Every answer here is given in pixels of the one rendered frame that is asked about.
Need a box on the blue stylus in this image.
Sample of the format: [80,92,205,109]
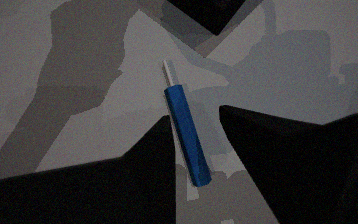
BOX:
[163,60,212,187]

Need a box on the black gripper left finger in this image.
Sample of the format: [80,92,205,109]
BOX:
[0,115,176,224]

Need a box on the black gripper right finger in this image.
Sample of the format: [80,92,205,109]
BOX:
[219,105,358,224]

